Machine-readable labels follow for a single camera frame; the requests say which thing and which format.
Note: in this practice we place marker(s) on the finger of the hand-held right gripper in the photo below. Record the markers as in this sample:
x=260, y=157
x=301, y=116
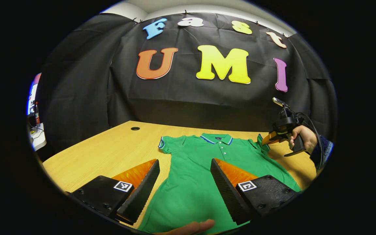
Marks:
x=273, y=137

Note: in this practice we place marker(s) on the computer monitor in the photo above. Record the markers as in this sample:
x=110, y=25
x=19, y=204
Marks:
x=31, y=98

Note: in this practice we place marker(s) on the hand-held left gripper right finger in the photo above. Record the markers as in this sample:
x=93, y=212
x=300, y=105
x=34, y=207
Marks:
x=228, y=195

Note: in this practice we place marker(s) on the small red bottle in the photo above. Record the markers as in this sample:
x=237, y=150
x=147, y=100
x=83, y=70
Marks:
x=37, y=112

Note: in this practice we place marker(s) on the white side table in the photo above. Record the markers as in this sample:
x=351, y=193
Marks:
x=39, y=142

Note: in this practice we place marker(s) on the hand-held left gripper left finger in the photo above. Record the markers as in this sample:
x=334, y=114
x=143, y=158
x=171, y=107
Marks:
x=140, y=195

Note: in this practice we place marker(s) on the green T-shirt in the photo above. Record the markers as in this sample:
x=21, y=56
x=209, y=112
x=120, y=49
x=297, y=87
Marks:
x=191, y=182

